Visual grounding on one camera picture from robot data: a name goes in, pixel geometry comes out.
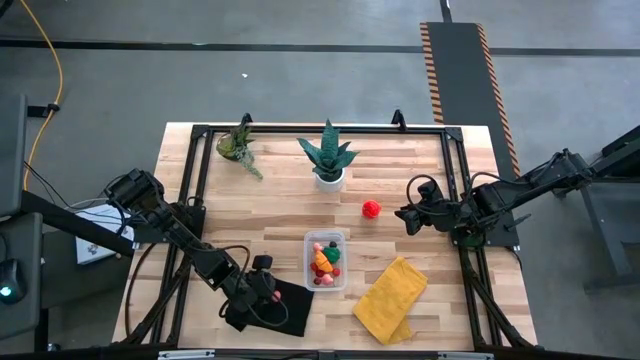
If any black diagonal metal beam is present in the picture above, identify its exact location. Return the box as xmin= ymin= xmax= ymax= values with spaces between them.
xmin=19 ymin=189 xmax=136 ymax=259

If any succulent plant in dark pot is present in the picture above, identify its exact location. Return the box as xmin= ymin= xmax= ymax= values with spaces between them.
xmin=215 ymin=122 xmax=265 ymax=181

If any yellow floor cable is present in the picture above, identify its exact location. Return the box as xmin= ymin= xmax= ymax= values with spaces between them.
xmin=18 ymin=0 xmax=65 ymax=191

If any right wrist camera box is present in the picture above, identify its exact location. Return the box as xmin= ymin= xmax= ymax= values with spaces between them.
xmin=417 ymin=179 xmax=444 ymax=202

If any black striped floor mat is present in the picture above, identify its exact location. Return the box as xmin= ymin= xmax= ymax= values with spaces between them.
xmin=418 ymin=21 xmax=525 ymax=192

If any red toy bell pepper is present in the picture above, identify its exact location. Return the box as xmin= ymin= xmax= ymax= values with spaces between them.
xmin=361 ymin=199 xmax=383 ymax=220

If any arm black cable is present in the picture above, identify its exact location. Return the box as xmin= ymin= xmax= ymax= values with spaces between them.
xmin=405 ymin=172 xmax=484 ymax=224
xmin=217 ymin=243 xmax=291 ymax=330

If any clear plastic tupperware container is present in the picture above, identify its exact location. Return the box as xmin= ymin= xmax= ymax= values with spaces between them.
xmin=303 ymin=228 xmax=350 ymax=294

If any silver metal bracket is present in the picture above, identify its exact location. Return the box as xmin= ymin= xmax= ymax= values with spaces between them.
xmin=157 ymin=349 xmax=216 ymax=360
xmin=437 ymin=351 xmax=496 ymax=360

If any yellow cloth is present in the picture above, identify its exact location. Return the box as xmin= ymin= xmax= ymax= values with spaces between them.
xmin=352 ymin=256 xmax=430 ymax=346

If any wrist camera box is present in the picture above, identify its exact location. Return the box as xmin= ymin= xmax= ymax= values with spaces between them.
xmin=417 ymin=179 xmax=444 ymax=202
xmin=251 ymin=253 xmax=275 ymax=274

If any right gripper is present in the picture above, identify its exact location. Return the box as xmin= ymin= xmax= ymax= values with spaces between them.
xmin=394 ymin=194 xmax=469 ymax=237

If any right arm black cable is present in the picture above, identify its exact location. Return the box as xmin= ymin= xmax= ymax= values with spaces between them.
xmin=405 ymin=172 xmax=484 ymax=224

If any white printed paper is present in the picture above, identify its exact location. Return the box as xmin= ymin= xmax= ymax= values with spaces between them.
xmin=74 ymin=202 xmax=136 ymax=266

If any black cloth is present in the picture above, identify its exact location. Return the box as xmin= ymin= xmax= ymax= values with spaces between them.
xmin=224 ymin=277 xmax=315 ymax=338

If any black metal side table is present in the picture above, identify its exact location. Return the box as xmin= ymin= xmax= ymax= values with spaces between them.
xmin=551 ymin=124 xmax=640 ymax=292

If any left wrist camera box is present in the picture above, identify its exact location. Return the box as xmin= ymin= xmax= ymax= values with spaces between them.
xmin=251 ymin=253 xmax=275 ymax=274

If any black floor cable clip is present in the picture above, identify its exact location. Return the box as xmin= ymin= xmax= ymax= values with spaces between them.
xmin=26 ymin=102 xmax=62 ymax=120

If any thin black floor cable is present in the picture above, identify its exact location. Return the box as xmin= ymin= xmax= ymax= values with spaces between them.
xmin=123 ymin=242 xmax=159 ymax=337

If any orange toy vegetable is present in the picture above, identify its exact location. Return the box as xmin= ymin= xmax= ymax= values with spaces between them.
xmin=314 ymin=251 xmax=335 ymax=274

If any snake plant in white pot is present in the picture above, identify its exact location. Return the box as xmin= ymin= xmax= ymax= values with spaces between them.
xmin=296 ymin=118 xmax=360 ymax=193

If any black computer mouse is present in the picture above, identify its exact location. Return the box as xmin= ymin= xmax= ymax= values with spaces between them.
xmin=0 ymin=258 xmax=27 ymax=305

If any black floor tape line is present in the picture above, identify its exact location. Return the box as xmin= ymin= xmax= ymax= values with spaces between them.
xmin=0 ymin=38 xmax=640 ymax=56

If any grey side desk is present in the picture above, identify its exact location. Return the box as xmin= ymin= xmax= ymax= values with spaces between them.
xmin=0 ymin=92 xmax=45 ymax=351

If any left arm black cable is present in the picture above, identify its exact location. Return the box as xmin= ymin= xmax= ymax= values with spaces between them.
xmin=217 ymin=243 xmax=291 ymax=330

